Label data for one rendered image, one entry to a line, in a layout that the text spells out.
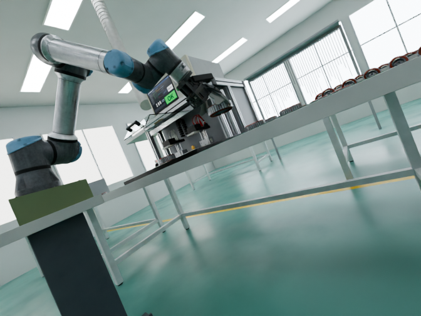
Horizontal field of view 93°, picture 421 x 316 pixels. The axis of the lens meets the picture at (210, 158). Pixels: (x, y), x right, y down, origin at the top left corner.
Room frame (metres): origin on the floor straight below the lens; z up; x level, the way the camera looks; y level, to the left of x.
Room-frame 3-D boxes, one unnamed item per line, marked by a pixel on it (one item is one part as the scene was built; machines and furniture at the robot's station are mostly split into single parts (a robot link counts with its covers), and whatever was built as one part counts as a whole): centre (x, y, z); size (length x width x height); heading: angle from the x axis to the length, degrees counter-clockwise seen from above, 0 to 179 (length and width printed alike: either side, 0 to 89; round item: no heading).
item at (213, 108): (0.87, -0.12, 0.89); 0.11 x 0.11 x 0.04
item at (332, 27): (3.98, -2.16, 0.96); 1.84 x 0.50 x 1.93; 53
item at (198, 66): (1.47, -0.04, 1.22); 0.44 x 0.39 x 0.20; 53
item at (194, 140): (1.43, 0.01, 0.92); 0.66 x 0.01 x 0.30; 53
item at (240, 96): (1.35, -0.34, 0.91); 0.28 x 0.03 x 0.32; 143
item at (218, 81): (1.48, -0.03, 1.09); 0.68 x 0.44 x 0.05; 53
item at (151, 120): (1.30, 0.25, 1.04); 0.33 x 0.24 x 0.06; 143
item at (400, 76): (1.42, 0.02, 0.72); 2.20 x 1.01 x 0.05; 53
